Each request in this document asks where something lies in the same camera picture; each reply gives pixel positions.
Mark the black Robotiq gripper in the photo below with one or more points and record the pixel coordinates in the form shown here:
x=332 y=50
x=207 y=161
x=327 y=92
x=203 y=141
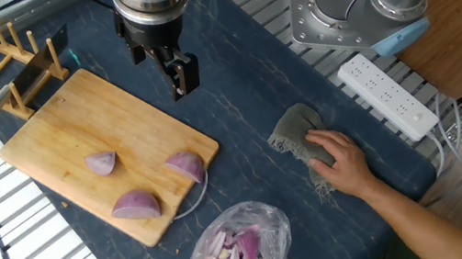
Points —
x=148 y=35

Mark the wooden cutting board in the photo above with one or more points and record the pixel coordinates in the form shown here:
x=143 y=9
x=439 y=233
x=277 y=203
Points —
x=89 y=116

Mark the small purple onion wedge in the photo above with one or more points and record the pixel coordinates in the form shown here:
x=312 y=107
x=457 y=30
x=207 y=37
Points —
x=101 y=164

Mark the steel cleaver knife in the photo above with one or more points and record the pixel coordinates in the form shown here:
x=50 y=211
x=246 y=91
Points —
x=39 y=64

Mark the grey green cloth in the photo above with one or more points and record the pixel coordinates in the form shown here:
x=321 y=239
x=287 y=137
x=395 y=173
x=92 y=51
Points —
x=296 y=130

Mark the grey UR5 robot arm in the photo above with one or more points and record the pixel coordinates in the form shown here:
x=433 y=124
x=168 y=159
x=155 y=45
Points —
x=330 y=1

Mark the person right forearm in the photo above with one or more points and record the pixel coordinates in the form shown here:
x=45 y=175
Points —
x=420 y=229

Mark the person right hand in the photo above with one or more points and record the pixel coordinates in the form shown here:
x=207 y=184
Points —
x=348 y=166

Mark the dark blue marbled mat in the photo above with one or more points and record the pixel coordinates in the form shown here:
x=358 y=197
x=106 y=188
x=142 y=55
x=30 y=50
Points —
x=243 y=80

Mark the medium purple onion quarter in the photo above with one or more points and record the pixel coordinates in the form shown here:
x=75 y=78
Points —
x=186 y=164

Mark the large purple onion quarter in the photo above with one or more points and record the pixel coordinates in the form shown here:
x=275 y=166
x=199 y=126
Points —
x=135 y=203

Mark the wooden peg dish rack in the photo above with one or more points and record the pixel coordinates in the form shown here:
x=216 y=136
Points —
x=11 y=50

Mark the clear plastic bag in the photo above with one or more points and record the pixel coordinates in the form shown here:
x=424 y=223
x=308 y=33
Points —
x=271 y=229

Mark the purple onion chunk in bag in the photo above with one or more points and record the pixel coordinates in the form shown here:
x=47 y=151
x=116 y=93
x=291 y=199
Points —
x=249 y=246

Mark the white power strip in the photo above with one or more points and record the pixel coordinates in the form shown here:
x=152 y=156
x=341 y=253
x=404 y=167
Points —
x=385 y=96

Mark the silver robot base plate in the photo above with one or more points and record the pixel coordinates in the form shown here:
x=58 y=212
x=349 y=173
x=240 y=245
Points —
x=320 y=34

